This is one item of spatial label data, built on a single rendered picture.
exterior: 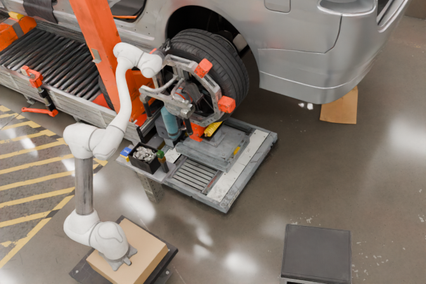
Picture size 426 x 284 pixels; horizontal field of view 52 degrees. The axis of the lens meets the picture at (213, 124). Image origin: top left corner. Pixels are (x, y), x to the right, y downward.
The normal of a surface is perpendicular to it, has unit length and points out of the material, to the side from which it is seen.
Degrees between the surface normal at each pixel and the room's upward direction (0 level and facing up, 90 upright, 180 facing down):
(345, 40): 89
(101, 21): 90
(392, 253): 0
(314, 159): 0
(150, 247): 4
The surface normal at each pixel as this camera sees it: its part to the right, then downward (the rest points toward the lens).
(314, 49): -0.53, 0.66
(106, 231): 0.03, -0.68
